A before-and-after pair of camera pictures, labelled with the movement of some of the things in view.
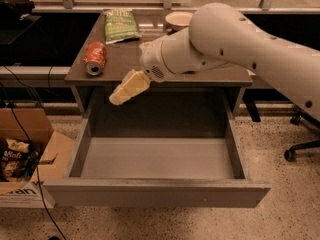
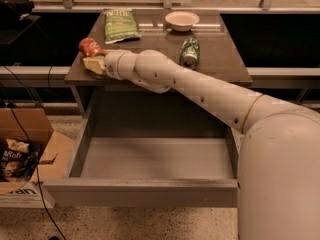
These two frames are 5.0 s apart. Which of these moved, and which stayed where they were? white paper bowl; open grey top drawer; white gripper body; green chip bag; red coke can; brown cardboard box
Moved: red coke can; white gripper body
Stayed: green chip bag; open grey top drawer; white paper bowl; brown cardboard box
